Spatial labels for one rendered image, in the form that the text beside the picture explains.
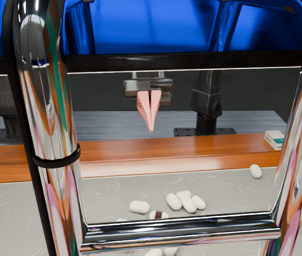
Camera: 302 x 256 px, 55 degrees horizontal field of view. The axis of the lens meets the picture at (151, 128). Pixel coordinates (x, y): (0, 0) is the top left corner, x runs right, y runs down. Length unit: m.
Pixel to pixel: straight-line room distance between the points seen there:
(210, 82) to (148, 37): 0.58
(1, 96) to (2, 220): 0.44
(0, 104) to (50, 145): 0.79
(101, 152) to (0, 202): 0.23
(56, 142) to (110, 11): 0.16
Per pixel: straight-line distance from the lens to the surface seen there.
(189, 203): 0.55
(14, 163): 0.70
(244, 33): 0.30
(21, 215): 0.60
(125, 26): 0.28
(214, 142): 0.73
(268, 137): 0.76
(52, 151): 0.16
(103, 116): 1.09
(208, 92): 0.85
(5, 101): 0.94
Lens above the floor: 1.12
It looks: 27 degrees down
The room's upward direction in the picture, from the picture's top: straight up
